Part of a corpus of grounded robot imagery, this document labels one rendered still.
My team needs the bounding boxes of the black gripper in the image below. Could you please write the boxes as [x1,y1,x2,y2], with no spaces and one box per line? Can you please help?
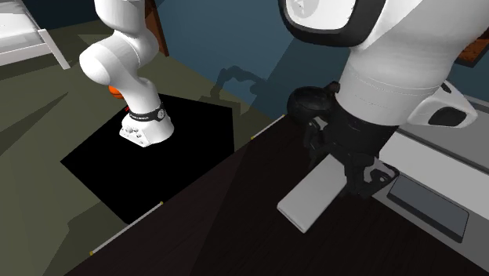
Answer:
[302,100,401,201]

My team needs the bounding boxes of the white flat box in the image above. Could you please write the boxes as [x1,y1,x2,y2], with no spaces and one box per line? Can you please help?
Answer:
[276,154,350,234]

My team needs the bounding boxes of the black round object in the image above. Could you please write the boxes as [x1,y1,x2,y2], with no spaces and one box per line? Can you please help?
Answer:
[286,81,342,124]

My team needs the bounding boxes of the grey laptop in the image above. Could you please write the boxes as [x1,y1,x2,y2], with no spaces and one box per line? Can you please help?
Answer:
[371,94,489,273]

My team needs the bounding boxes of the dark brown wooden desk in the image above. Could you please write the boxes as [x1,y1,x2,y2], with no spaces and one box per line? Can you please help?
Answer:
[63,114,489,276]

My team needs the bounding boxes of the black robot stand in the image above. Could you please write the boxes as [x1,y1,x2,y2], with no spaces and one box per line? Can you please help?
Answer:
[60,93,235,225]

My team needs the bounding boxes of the brown wooden furniture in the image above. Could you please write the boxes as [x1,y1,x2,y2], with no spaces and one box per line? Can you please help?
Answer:
[144,0,170,58]

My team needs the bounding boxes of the white bed frame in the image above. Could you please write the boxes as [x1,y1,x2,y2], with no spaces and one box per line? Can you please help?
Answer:
[0,0,72,71]

